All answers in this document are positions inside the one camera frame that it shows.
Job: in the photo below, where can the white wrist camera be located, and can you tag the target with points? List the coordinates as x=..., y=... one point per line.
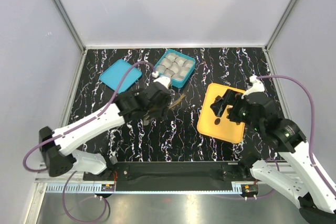
x=255, y=86
x=161, y=79

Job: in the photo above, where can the yellow plastic tray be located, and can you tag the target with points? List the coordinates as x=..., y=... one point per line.
x=225, y=131

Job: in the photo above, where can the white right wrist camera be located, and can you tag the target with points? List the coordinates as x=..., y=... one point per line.
x=255, y=86

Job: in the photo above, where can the teal box lid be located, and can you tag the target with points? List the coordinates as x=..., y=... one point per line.
x=113, y=75

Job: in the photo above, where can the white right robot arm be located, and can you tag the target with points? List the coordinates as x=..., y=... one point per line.
x=305, y=189

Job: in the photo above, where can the metal tongs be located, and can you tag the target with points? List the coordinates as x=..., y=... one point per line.
x=177, y=102

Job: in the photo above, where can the aluminium slotted rail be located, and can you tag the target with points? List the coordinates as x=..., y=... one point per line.
x=107, y=186

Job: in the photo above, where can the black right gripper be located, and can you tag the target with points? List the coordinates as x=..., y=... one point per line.
x=231, y=98

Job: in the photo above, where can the dark round chocolate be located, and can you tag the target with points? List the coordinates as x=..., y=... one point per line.
x=217, y=121

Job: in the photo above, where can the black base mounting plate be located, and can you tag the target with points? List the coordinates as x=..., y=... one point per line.
x=173, y=174

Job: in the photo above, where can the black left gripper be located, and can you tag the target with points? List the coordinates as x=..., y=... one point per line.
x=160, y=114

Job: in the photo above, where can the teal chocolate box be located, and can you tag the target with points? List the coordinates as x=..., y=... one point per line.
x=177, y=66

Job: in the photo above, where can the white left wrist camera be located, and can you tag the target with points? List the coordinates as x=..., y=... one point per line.
x=161, y=79

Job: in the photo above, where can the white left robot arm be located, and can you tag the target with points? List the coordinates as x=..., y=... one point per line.
x=59, y=148

